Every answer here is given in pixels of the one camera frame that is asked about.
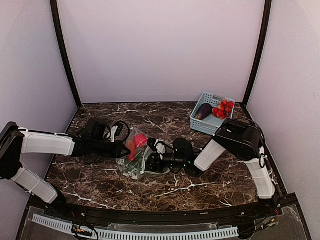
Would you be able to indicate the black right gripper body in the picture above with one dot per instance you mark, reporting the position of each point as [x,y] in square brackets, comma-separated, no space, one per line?
[156,161]

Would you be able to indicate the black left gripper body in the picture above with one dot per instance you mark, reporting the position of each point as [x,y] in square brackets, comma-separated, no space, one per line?
[98,148]

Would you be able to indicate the clear zip top bag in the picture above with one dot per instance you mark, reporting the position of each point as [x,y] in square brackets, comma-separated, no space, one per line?
[146,150]

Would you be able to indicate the purple fake eggplant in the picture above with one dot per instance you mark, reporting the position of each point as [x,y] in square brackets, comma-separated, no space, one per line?
[204,111]

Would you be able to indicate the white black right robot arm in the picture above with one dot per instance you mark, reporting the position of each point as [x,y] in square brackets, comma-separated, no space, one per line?
[244,140]

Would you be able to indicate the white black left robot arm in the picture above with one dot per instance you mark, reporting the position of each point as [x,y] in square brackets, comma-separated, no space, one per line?
[96,138]

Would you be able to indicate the green fake vegetable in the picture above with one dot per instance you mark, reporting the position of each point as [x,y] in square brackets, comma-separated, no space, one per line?
[134,168]

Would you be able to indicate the pink fake fruit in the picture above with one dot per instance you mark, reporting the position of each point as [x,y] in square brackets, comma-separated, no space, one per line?
[140,140]

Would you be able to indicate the light blue perforated basket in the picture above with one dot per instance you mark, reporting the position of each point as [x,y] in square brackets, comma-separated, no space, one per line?
[210,124]

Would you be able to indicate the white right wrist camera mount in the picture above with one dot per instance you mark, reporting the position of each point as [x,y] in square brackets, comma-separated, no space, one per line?
[160,147]

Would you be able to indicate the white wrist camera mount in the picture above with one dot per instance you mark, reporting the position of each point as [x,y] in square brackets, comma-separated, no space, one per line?
[112,135]
[160,147]

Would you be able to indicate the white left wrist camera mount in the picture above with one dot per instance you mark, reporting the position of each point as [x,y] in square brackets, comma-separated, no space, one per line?
[112,135]

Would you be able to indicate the white slotted cable duct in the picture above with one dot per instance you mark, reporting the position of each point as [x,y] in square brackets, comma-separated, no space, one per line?
[113,231]

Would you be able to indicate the black front mounting rail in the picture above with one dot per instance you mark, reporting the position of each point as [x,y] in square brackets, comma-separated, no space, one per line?
[236,215]

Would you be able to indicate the black corner frame post left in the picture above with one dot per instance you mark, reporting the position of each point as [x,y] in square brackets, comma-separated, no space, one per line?
[63,52]

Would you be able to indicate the black corner frame post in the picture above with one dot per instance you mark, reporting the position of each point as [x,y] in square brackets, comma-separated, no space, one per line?
[258,52]
[63,52]

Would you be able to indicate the black corner frame post right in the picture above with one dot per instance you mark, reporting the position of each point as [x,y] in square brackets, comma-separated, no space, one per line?
[258,52]

